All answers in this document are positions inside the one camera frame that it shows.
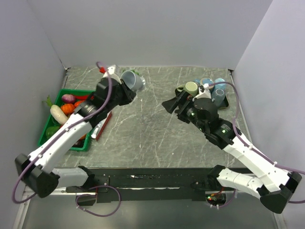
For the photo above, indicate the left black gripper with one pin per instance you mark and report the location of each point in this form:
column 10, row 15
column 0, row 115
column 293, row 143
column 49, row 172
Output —
column 129, row 94

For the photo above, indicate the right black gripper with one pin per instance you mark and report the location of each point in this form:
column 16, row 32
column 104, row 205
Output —
column 187, row 100

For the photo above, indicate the grey plastic measuring cup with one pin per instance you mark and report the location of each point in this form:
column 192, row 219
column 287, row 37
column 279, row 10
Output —
column 133, row 81

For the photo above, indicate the grey-blue hexagonal mug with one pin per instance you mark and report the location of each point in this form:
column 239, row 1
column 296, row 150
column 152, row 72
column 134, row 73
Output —
column 219, row 85

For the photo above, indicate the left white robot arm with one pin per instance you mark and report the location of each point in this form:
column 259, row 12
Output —
column 37, row 170

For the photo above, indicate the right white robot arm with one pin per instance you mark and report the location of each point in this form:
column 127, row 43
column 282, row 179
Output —
column 273, row 186

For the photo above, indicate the green ceramic mug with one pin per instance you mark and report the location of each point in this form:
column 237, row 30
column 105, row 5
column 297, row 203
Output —
column 189, row 87

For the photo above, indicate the blue butterfly mug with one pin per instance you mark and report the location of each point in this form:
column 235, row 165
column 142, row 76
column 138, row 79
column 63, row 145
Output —
column 206, row 82

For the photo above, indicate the green lettuce toy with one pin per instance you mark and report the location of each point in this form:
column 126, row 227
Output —
column 132, row 70

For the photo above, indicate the red chili toy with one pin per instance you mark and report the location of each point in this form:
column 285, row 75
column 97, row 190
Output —
column 83, row 97

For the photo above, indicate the red toothpaste box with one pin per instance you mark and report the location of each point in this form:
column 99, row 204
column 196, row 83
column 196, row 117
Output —
column 100, row 127

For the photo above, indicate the orange carrot toy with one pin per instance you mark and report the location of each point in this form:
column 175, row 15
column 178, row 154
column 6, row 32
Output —
column 78, row 103

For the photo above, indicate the green vegetable crate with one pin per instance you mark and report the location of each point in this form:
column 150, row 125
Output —
column 51, row 121

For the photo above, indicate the purple onion toy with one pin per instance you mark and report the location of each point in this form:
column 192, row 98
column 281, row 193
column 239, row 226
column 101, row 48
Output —
column 68, row 99

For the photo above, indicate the orange pumpkin toy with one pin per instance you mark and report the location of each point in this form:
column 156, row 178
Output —
column 67, row 108

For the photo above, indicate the black gold-rimmed tray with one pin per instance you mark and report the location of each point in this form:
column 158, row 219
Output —
column 223, row 105

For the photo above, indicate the white radish toy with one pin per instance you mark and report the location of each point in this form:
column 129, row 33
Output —
column 58, row 114

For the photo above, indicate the green bell pepper toy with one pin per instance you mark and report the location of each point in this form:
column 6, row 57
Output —
column 50, row 131

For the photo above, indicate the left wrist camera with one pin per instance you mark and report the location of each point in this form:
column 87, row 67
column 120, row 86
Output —
column 112, row 71

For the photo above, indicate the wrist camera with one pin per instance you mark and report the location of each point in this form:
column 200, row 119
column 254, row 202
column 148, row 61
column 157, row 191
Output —
column 112, row 71
column 203, row 92

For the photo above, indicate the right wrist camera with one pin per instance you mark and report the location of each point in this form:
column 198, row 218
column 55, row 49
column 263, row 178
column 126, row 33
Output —
column 203, row 92

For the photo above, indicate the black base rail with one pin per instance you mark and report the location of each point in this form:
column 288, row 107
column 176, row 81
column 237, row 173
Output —
column 143, row 184

